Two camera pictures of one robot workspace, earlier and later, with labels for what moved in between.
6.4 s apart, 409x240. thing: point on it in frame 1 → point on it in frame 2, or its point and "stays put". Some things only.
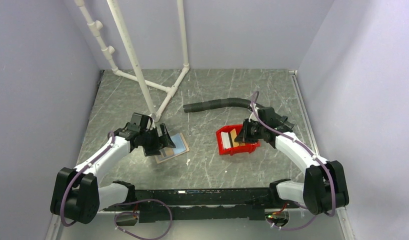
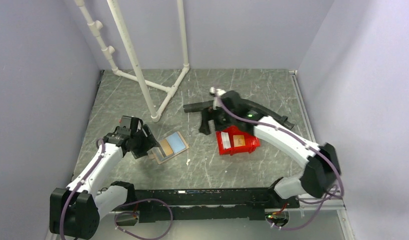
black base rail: x=167 y=205 stays put
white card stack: x=226 y=141 stays put
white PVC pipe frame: x=156 y=97 stays put
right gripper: x=243 y=136 → x=214 y=112
